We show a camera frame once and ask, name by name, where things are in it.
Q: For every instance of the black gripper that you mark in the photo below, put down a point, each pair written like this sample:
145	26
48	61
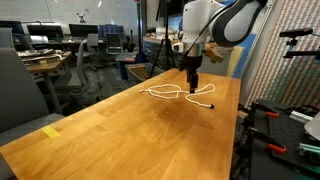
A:
191	64

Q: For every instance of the grey storage bin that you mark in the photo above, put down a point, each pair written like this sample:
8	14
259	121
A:
153	71

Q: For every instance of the grey drawer cabinet wooden top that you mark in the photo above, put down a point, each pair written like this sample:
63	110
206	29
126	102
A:
160	56

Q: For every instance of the beige foam board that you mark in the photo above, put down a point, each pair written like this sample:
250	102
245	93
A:
234	66

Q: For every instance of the black tripod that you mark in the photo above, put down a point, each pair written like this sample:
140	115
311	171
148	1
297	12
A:
166	33

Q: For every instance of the cardboard box in bin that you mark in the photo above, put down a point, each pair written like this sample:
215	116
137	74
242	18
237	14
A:
137	70

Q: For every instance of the black mesh office chair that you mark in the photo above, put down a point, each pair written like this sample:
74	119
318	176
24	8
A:
114	43

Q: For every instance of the grey swivel office chair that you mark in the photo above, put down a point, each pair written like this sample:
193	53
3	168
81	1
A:
81	66

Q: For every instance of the silver aluminium extrusion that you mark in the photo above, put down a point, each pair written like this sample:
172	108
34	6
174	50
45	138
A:
300	116

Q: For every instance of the black computer monitor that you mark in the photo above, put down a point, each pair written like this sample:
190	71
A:
45	30
83	30
11	26

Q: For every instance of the wooden office desk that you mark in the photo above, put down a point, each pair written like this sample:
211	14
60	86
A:
46	66

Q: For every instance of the yellow tape patch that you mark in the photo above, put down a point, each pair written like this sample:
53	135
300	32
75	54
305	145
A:
50	132

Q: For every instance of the large grey office chair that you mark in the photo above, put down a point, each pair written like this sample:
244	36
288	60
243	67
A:
20	96

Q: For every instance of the blue wall board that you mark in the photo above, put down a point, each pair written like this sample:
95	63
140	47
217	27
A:
248	53

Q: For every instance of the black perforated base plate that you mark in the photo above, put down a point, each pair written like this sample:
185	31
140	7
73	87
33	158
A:
286	133

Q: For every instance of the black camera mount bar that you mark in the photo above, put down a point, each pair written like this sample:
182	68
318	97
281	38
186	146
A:
300	53

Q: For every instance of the black camera on mount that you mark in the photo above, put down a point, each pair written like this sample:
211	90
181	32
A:
295	32

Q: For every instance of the green metal rail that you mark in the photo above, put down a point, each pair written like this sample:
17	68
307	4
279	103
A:
308	148

